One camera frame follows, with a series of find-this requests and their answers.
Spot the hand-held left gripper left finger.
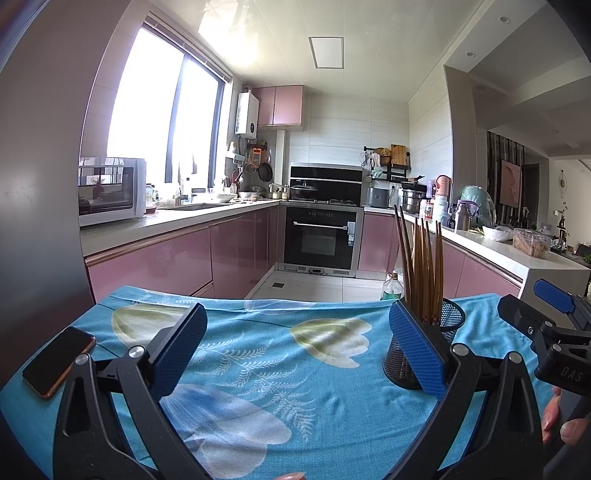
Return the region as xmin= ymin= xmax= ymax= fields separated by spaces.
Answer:
xmin=52 ymin=302 xmax=208 ymax=480

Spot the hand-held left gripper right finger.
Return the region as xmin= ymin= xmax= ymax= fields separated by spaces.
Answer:
xmin=389 ymin=299 xmax=546 ymax=480

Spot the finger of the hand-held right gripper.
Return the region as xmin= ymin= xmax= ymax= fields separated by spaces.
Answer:
xmin=533 ymin=278 xmax=591 ymax=330
xmin=498 ymin=294 xmax=561 ymax=352

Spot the black mesh utensil holder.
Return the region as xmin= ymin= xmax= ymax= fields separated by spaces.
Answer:
xmin=383 ymin=298 xmax=466 ymax=391

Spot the dark brown chopstick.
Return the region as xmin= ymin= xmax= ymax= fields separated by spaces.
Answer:
xmin=394 ymin=205 xmax=413 ymax=308
xmin=401 ymin=216 xmax=416 ymax=308

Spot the bundle of wooden chopsticks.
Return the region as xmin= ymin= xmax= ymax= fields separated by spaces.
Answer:
xmin=412 ymin=217 xmax=445 ymax=324

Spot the person's right hand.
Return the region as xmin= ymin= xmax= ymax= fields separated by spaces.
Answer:
xmin=540 ymin=388 xmax=591 ymax=446

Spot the clear plastic food container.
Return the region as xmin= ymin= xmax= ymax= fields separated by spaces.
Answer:
xmin=512 ymin=227 xmax=553 ymax=260

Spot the pink peninsula base cabinet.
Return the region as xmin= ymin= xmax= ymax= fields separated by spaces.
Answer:
xmin=441 ymin=240 xmax=525 ymax=301

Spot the plastic oil bottle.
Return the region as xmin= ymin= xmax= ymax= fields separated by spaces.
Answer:
xmin=381 ymin=272 xmax=403 ymax=302

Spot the white kitchen countertop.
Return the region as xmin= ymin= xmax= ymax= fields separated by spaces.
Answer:
xmin=79 ymin=200 xmax=591 ymax=282

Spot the long pink base cabinet run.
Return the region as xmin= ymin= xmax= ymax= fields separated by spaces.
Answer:
xmin=85 ymin=205 xmax=280 ymax=303

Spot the blue floral tablecloth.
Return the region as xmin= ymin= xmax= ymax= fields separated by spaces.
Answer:
xmin=0 ymin=285 xmax=557 ymax=480

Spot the narrow pink base cabinet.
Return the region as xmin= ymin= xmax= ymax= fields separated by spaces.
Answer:
xmin=358 ymin=212 xmax=400 ymax=274

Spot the black smartphone orange case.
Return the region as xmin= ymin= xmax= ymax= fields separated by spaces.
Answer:
xmin=22 ymin=326 xmax=97 ymax=400

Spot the black built-in oven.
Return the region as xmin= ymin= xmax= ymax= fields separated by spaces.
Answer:
xmin=276 ymin=204 xmax=365 ymax=278

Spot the steel steamer pot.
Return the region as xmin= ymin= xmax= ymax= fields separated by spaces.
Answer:
xmin=401 ymin=182 xmax=426 ymax=214

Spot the pink thermos jug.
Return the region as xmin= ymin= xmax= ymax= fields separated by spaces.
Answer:
xmin=435 ymin=174 xmax=452 ymax=208

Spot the white microwave oven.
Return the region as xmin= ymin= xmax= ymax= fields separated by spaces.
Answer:
xmin=78 ymin=157 xmax=147 ymax=228

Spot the black range hood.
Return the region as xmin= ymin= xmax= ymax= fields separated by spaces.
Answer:
xmin=290 ymin=162 xmax=365 ymax=206

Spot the black wok with glass lid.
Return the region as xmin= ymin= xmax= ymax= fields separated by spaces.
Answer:
xmin=290 ymin=181 xmax=319 ymax=201

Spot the grey refrigerator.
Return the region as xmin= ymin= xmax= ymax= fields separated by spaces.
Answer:
xmin=0 ymin=0 xmax=134 ymax=388

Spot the large kitchen window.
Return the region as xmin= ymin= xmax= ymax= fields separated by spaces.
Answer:
xmin=106 ymin=18 xmax=232 ymax=195

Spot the white gas water heater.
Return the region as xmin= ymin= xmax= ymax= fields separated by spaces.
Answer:
xmin=235 ymin=91 xmax=259 ymax=136

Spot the square ceiling light panel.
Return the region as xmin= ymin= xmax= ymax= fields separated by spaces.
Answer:
xmin=308 ymin=36 xmax=346 ymax=70

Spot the framed wall picture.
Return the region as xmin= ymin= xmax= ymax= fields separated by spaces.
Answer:
xmin=501 ymin=159 xmax=522 ymax=206

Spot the black wall storage rack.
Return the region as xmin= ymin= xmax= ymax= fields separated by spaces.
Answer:
xmin=362 ymin=145 xmax=411 ymax=183

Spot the pink wall cabinet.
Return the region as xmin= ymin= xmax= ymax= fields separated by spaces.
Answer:
xmin=252 ymin=85 xmax=304 ymax=127

